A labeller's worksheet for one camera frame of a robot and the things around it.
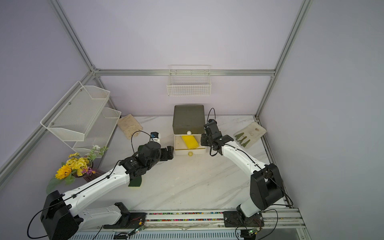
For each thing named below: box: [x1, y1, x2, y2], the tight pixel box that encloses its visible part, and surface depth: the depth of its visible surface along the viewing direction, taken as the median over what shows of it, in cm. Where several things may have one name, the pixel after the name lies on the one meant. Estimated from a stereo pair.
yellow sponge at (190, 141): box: [181, 135, 199, 149], surface depth 93 cm
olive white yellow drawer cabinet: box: [172, 105, 206, 144], surface depth 93 cm
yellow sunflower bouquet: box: [46, 145, 109, 195], surface depth 67 cm
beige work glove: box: [117, 113, 143, 140], surface depth 117 cm
